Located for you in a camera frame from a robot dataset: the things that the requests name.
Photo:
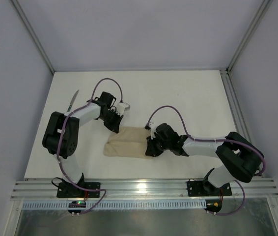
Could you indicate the right controller board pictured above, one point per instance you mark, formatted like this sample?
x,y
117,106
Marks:
x,y
213,206

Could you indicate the front aluminium rail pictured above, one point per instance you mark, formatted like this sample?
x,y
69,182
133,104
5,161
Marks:
x,y
144,189

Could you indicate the frame post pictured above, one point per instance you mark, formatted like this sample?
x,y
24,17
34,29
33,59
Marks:
x,y
252,27
30,30

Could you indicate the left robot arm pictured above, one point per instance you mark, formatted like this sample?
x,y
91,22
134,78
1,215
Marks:
x,y
61,139

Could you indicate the left controller board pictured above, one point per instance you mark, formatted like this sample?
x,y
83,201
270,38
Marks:
x,y
76,207

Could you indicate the controller board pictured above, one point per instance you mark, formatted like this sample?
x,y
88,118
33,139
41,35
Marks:
x,y
76,207
213,206

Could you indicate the left frame post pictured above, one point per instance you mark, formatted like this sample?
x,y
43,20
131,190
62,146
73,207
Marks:
x,y
30,30

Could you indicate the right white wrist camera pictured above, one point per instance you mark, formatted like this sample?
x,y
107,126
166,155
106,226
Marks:
x,y
151,126

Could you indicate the beige cloth napkin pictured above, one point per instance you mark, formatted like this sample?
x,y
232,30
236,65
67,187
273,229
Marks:
x,y
128,142

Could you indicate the slotted cable duct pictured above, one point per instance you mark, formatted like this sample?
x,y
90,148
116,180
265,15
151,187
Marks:
x,y
118,204

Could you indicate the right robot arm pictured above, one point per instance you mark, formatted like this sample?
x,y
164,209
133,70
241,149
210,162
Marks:
x,y
240,159

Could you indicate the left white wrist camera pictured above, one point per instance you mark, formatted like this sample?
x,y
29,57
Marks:
x,y
121,108

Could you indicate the right aluminium side rail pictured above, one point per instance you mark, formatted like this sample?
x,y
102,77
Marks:
x,y
236,111

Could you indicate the right frame post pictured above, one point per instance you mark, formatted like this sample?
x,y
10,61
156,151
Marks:
x,y
252,27

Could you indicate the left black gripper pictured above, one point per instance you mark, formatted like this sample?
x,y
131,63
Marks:
x,y
113,120

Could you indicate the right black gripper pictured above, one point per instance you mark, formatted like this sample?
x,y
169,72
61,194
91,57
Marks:
x,y
153,146

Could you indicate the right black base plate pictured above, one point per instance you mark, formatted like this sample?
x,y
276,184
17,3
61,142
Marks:
x,y
196,188

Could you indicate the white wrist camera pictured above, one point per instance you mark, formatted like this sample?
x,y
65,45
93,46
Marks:
x,y
121,108
151,126

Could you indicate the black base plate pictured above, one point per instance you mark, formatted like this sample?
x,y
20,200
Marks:
x,y
67,190
196,188

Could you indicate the green handled knife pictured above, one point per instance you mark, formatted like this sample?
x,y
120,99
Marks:
x,y
72,101

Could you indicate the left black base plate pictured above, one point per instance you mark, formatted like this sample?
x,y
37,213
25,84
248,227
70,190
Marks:
x,y
67,190

